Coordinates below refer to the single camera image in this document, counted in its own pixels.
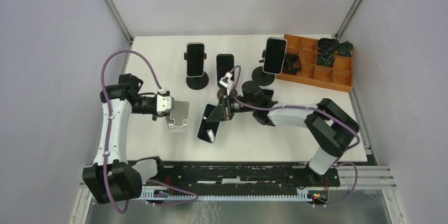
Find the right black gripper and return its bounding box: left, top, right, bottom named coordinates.
left=207, top=92, right=256, bottom=122

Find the light blue smartphone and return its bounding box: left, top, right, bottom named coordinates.
left=197, top=104, right=220, bottom=144

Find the silver folding phone stand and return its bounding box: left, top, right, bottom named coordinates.
left=166, top=100, right=190, bottom=133

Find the black smartphone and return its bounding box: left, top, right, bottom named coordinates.
left=216, top=54, right=235, bottom=85

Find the black round-base stand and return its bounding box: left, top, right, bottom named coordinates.
left=217, top=88, right=227, bottom=100

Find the smartphone lying near right arm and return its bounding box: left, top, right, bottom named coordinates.
left=262, top=87, right=274, bottom=100

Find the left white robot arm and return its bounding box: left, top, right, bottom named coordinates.
left=82, top=73, right=173, bottom=204

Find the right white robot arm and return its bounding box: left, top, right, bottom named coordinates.
left=204, top=81, right=360, bottom=186

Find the black left phone stand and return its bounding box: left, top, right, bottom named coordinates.
left=184, top=52, right=209, bottom=90

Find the black phone stand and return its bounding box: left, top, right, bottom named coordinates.
left=251, top=50, right=281, bottom=86
left=184, top=52, right=209, bottom=90

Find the black right phone stand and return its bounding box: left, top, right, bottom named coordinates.
left=251, top=50, right=281, bottom=86

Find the dark rolled band middle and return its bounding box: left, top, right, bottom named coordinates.
left=316, top=51, right=335, bottom=68

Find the dark rolled band top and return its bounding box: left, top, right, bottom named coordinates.
left=317, top=38, right=340, bottom=53

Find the orange wooden divided tray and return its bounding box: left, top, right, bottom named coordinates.
left=276, top=34, right=353, bottom=92

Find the dark rolled band right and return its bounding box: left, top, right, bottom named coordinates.
left=334, top=41, right=354, bottom=58

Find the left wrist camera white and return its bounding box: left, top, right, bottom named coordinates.
left=156, top=88, right=174, bottom=113

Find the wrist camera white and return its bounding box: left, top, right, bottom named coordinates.
left=218, top=72, right=234, bottom=96
left=156, top=88, right=174, bottom=113

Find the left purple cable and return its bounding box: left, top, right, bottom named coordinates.
left=100, top=50, right=164, bottom=214

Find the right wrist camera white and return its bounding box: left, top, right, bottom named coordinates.
left=218, top=72, right=234, bottom=96

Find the white slotted cable duct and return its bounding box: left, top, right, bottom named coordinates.
left=137, top=186, right=328, bottom=203

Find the aluminium frame rail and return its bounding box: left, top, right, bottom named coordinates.
left=79, top=164, right=398, bottom=191

